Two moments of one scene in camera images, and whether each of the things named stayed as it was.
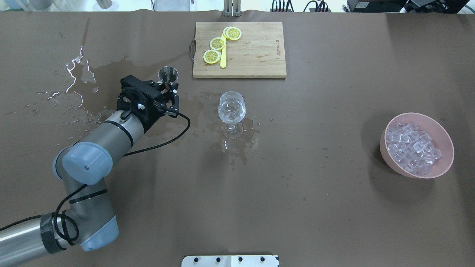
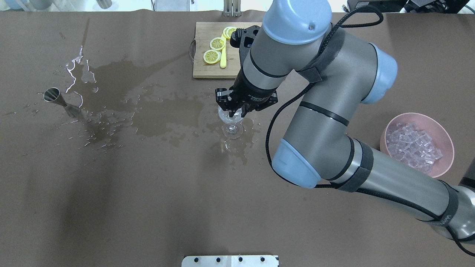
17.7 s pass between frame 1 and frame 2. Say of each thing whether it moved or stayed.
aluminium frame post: stayed
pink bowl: stayed
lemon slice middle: stayed
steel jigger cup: moved
